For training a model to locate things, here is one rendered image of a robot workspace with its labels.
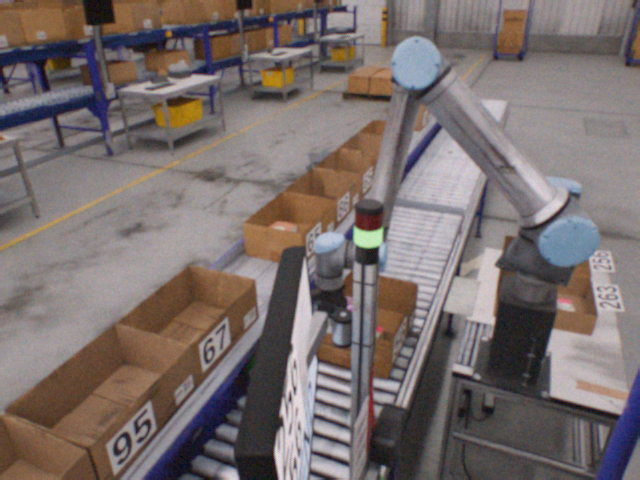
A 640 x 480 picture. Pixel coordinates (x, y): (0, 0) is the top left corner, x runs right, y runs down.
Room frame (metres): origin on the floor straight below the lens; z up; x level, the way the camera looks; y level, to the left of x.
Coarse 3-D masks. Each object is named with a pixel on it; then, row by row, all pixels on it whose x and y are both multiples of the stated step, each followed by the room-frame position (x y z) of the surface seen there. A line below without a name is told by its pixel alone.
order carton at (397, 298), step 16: (352, 272) 1.79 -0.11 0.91; (352, 288) 1.79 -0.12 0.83; (384, 288) 1.73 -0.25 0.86; (400, 288) 1.70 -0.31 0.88; (416, 288) 1.64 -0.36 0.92; (384, 304) 1.73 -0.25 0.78; (400, 304) 1.70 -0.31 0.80; (416, 304) 1.66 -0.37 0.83; (384, 320) 1.65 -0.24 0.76; (400, 320) 1.43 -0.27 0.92; (384, 336) 1.55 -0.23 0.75; (320, 352) 1.43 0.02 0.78; (336, 352) 1.40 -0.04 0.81; (384, 352) 1.32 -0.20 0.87; (384, 368) 1.32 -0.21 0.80
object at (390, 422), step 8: (384, 408) 0.86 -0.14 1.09; (392, 408) 0.86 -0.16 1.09; (400, 408) 0.86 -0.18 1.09; (384, 416) 0.84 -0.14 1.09; (392, 416) 0.84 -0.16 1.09; (400, 416) 0.84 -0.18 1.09; (376, 424) 0.82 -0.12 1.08; (384, 424) 0.82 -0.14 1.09; (392, 424) 0.82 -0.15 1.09; (400, 424) 0.82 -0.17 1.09; (376, 432) 0.80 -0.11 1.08; (384, 432) 0.80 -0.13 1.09; (392, 432) 0.79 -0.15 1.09; (400, 432) 0.80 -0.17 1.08; (376, 440) 0.78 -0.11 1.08; (384, 440) 0.78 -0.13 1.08; (392, 440) 0.78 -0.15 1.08; (400, 440) 0.80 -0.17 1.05; (376, 448) 0.78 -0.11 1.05; (384, 448) 0.77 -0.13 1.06; (392, 448) 0.76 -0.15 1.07; (392, 456) 0.77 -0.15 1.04; (384, 464) 0.79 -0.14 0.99; (392, 464) 0.79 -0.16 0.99
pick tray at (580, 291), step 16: (496, 288) 1.84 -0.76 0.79; (560, 288) 1.84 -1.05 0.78; (576, 288) 1.82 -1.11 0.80; (592, 288) 1.74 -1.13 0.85; (496, 304) 1.68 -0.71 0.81; (576, 304) 1.75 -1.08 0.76; (592, 304) 1.67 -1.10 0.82; (560, 320) 1.59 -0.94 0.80; (576, 320) 1.57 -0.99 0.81; (592, 320) 1.55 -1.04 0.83
